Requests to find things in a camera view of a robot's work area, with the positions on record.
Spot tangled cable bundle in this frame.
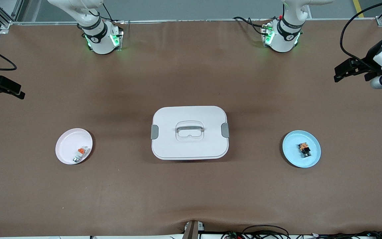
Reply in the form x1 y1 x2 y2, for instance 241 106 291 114
223 231 382 239

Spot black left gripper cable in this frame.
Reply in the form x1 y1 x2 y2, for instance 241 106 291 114
340 0 382 72

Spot white lidded storage box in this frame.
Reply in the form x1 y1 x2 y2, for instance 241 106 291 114
151 106 230 161

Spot white and orange switch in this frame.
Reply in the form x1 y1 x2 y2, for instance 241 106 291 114
73 145 90 163

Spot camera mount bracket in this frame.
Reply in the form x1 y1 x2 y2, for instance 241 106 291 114
183 220 205 239

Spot black left arm base cables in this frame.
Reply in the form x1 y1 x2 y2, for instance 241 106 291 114
233 16 273 35

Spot black and orange push-button switch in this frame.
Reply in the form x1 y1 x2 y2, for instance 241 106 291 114
298 142 312 158

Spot pink round plate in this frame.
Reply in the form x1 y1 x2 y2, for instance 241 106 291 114
55 128 94 165

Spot black cable loop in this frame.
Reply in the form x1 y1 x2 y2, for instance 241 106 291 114
242 225 289 239

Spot black right arm base cable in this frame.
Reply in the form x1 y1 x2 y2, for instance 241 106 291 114
101 2 125 24

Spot light blue round plate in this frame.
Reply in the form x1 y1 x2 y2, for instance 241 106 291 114
282 130 322 168

